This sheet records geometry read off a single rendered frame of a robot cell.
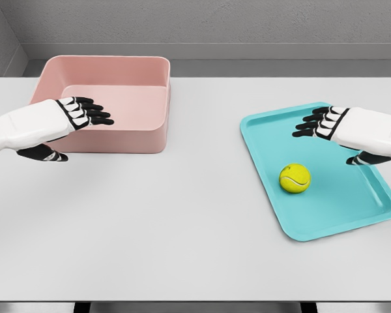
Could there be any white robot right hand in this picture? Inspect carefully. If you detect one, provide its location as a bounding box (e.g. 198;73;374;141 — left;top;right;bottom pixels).
291;106;391;166

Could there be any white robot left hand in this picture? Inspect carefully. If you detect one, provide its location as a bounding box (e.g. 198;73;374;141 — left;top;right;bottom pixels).
7;95;115;162

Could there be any blue rectangular tray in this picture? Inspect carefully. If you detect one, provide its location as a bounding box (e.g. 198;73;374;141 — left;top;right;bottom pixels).
239;102;391;243

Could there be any yellow tennis ball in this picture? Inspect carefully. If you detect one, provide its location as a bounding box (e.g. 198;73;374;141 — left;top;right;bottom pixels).
279;162;311;195

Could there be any pink rectangular basket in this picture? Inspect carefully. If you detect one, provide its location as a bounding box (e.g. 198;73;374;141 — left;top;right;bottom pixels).
29;55;171;155

